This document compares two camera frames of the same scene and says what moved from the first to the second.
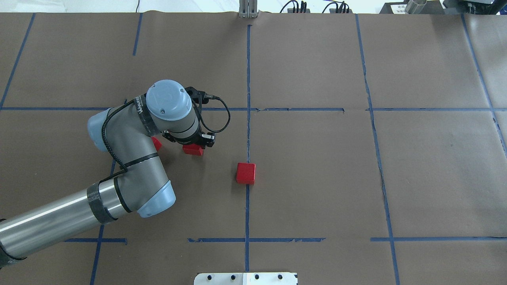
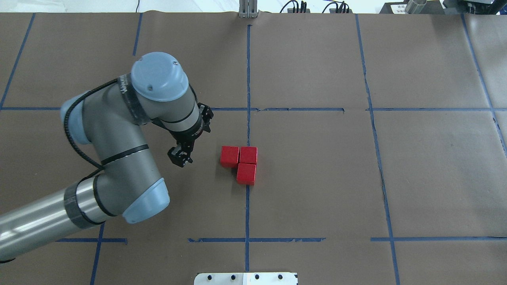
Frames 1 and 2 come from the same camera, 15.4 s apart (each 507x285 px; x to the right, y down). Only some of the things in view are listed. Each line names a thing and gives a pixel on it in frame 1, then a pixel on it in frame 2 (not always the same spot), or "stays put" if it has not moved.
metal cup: (414, 7) stays put
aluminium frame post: (248, 9) stays put
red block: (192, 149) -> (248, 154)
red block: (246, 173) stays put
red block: (157, 143) -> (229, 156)
